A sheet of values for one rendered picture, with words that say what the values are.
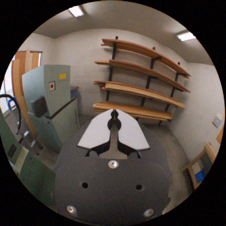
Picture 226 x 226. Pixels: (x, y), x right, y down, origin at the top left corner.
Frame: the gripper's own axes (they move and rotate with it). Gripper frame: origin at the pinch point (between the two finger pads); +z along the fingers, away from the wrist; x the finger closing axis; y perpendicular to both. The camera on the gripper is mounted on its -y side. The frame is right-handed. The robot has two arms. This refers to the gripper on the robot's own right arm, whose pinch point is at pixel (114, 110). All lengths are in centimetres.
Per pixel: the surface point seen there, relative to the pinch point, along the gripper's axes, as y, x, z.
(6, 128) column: 8, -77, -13
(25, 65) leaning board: -75, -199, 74
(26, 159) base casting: 37, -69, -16
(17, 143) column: 25, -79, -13
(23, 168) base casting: 38, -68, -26
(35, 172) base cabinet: 53, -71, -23
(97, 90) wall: 32, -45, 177
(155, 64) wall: -53, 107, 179
